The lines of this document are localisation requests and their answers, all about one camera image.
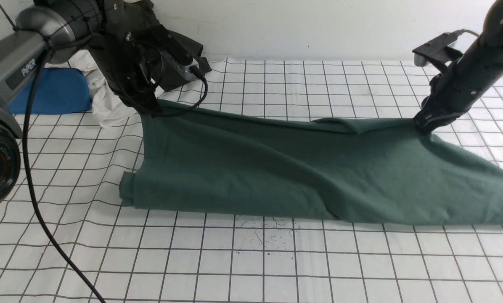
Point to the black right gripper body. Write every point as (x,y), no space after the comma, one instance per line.
(455,91)

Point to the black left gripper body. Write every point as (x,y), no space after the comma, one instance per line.
(132,64)

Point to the green long sleeve shirt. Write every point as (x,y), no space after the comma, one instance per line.
(358,171)

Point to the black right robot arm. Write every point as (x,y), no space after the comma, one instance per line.
(488,43)

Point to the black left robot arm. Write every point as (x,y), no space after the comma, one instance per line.
(51,32)

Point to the dark olive shirt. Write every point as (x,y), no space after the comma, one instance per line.
(140,18)

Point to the white shirt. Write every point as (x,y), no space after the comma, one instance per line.
(107,108)

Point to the blue shirt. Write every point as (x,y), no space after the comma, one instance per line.
(61,91)

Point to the white grid tablecloth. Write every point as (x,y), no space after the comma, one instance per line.
(138,256)

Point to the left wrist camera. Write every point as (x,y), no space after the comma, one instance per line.
(176,55)

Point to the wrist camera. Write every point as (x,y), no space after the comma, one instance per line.
(438,51)
(176,55)

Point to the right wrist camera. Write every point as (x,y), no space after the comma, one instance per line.
(438,51)

